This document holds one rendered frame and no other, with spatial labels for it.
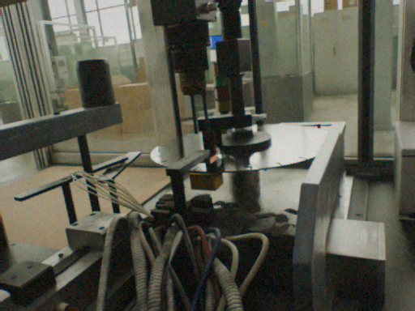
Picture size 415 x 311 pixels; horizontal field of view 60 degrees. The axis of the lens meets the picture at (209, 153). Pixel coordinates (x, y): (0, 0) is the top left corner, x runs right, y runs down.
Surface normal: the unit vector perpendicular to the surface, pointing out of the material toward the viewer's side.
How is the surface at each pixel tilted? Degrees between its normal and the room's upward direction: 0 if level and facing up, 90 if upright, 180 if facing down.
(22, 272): 0
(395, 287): 0
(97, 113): 90
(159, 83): 90
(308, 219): 45
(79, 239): 90
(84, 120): 90
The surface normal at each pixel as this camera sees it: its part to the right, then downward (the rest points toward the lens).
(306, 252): -0.36, -0.49
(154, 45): -0.40, 0.27
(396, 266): -0.11, -0.96
